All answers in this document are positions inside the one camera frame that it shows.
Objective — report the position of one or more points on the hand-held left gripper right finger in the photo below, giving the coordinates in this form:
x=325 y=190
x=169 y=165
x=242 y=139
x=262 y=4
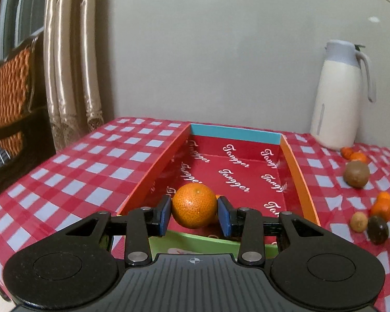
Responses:
x=224 y=217

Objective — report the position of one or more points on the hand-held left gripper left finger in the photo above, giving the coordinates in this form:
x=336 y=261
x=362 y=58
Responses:
x=164 y=216

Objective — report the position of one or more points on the large orange mandarin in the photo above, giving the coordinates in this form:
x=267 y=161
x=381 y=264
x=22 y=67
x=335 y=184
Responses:
x=193 y=205

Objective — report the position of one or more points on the small tan round fruit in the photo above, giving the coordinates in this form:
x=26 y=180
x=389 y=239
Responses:
x=359 y=221

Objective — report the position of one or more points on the round orange mandarin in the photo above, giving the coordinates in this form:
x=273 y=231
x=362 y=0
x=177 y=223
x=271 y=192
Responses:
x=358 y=157

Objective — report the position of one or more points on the red cardboard box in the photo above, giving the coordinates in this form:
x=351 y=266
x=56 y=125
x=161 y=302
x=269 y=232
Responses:
x=234 y=156

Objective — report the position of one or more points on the green cardboard piece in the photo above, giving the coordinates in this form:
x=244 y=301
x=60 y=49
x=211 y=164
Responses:
x=188 y=242

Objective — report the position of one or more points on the dark purple passion fruit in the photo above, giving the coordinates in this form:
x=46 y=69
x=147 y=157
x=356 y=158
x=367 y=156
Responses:
x=378 y=230

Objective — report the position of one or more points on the brown-green round fruit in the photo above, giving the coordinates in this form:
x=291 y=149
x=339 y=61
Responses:
x=356 y=174

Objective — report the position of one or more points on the tiny orange mandarin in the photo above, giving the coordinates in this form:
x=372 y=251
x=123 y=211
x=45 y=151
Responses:
x=346 y=152

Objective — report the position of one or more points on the red checkered tablecloth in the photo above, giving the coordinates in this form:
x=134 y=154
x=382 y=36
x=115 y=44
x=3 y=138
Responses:
x=84 y=169

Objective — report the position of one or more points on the white thermos jug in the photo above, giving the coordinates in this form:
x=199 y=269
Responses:
x=336 y=104

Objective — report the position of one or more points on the beige curtain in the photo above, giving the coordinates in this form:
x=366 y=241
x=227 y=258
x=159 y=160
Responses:
x=71 y=55

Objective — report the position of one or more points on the wooden wicker chair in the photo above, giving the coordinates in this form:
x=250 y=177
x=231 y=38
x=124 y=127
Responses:
x=9 y=87

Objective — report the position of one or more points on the window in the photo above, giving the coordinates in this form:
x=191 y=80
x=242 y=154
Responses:
x=22 y=9

